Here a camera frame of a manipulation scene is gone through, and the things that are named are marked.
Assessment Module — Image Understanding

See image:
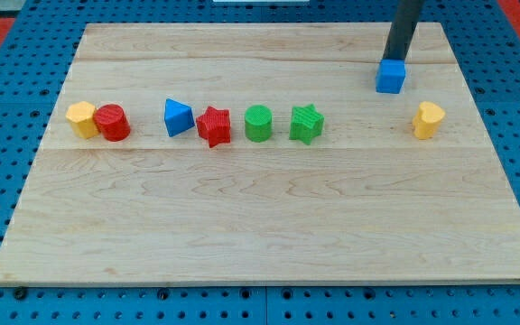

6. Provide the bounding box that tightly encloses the green cylinder block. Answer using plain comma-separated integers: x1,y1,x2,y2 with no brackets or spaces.
245,105,273,143

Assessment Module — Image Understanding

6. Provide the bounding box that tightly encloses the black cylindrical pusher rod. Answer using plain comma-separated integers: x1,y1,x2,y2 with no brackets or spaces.
382,0,424,60

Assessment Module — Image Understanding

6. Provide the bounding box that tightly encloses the wooden board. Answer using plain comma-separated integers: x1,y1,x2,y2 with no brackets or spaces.
0,23,520,287

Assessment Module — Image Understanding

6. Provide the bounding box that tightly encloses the red star block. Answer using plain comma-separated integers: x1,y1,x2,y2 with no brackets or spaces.
196,106,231,148

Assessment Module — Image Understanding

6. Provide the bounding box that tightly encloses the blue triangular prism block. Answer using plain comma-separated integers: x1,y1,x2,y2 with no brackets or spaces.
164,98,195,137

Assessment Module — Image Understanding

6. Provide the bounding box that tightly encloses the blue cube block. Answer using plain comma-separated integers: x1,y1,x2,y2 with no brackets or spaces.
376,59,406,94

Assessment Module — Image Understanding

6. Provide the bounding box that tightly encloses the green star block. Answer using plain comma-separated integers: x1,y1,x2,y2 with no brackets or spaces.
289,104,324,145

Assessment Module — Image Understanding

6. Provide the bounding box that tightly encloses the red cylinder block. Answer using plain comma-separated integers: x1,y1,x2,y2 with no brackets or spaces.
93,104,131,142

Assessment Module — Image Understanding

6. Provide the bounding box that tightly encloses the yellow heart block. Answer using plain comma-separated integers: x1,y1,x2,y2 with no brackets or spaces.
412,101,446,140

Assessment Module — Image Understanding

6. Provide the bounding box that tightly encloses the yellow hexagon block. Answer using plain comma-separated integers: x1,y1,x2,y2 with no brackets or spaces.
65,101,99,139

